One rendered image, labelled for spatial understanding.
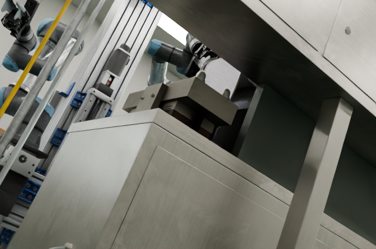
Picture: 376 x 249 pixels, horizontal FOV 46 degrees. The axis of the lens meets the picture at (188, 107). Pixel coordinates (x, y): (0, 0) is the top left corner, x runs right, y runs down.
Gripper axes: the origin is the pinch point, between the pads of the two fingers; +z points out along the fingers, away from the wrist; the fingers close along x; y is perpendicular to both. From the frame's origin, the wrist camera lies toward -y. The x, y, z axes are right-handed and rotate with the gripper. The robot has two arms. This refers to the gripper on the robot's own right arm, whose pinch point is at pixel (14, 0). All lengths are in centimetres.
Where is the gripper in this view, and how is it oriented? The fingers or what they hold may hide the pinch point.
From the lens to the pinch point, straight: 186.4
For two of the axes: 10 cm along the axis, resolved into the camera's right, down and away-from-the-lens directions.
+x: -8.6, -5.1, 0.4
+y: -5.0, 8.0, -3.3
